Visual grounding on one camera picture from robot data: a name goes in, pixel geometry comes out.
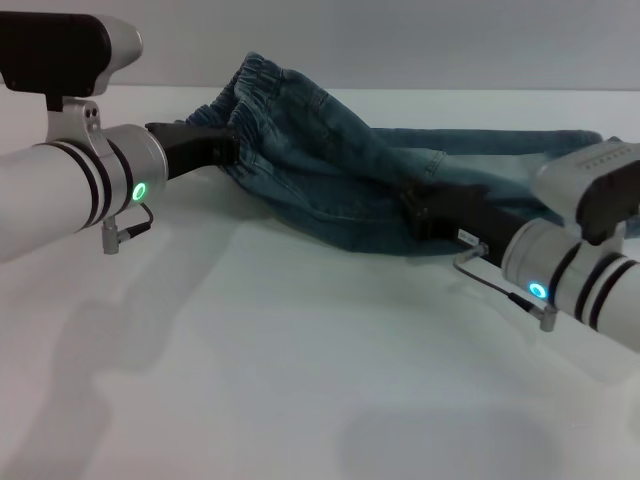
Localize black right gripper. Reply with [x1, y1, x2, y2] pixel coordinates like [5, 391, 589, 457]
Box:
[398, 180, 531, 267]

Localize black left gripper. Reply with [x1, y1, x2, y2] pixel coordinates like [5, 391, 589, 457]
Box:
[144, 120, 242, 182]

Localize blue denim shorts with print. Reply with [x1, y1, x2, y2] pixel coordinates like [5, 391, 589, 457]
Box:
[185, 50, 632, 257]

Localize thin dark left arm cable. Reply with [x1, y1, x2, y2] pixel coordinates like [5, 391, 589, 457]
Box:
[101, 202, 154, 255]

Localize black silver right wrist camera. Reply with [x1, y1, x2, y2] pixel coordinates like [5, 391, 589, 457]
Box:
[531, 138, 640, 247]

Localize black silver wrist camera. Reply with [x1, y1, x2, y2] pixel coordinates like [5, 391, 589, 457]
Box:
[0, 11, 145, 112]
[531, 138, 640, 247]

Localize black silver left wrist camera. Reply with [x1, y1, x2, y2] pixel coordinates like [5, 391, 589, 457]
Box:
[0, 11, 145, 112]

